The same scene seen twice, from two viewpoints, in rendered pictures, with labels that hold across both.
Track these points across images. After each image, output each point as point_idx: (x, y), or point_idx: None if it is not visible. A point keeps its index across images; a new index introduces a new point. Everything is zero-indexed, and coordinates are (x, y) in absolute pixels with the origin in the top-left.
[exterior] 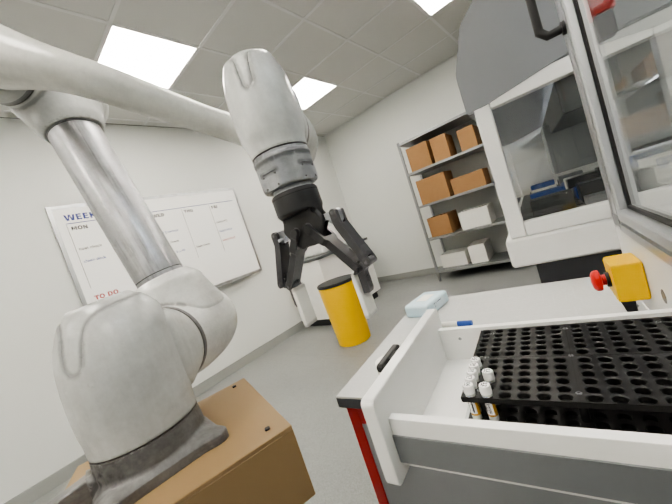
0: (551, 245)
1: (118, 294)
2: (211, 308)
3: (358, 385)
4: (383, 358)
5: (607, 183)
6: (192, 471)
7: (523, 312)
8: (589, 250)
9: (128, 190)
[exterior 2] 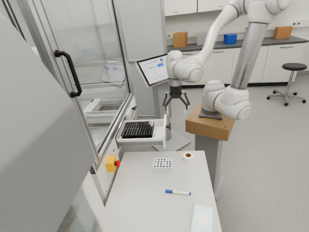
0: None
1: (208, 82)
2: (221, 102)
3: (199, 154)
4: (170, 124)
5: (94, 153)
6: (197, 113)
7: (142, 200)
8: None
9: (240, 55)
